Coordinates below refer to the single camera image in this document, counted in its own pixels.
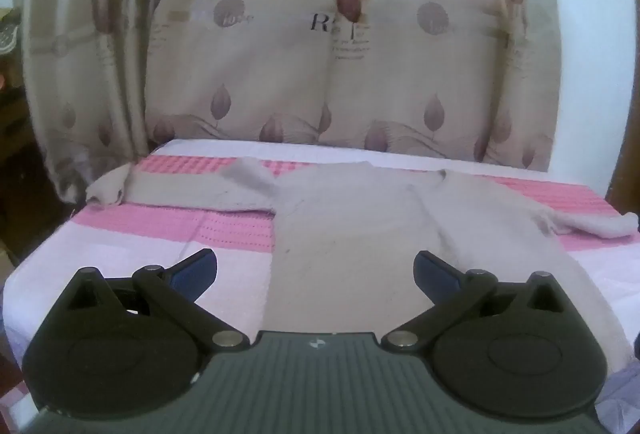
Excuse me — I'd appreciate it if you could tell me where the beige knit sweater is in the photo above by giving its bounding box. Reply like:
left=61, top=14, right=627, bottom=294
left=86, top=157, right=640, bottom=367

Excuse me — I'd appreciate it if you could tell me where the pink checked bed sheet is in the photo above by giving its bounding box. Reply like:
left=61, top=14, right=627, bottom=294
left=0, top=138, right=640, bottom=434

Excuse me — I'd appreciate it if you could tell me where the dark wooden furniture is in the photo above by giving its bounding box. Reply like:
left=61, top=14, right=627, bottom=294
left=0, top=84, right=47, bottom=265

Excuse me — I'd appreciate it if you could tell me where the grey patterned object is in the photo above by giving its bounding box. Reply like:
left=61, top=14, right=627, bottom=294
left=0, top=7, right=22, bottom=55

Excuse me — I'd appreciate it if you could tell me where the beige leaf print curtain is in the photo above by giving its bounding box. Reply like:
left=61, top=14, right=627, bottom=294
left=15, top=0, right=559, bottom=203

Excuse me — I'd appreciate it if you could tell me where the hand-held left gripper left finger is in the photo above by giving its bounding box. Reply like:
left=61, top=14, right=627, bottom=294
left=65, top=249, right=250, bottom=355

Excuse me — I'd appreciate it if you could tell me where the pale purple cloth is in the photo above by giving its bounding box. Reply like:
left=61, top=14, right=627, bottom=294
left=595, top=354, right=640, bottom=434

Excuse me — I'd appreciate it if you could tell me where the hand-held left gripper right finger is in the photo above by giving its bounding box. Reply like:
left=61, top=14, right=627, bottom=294
left=382, top=251, right=567, bottom=354

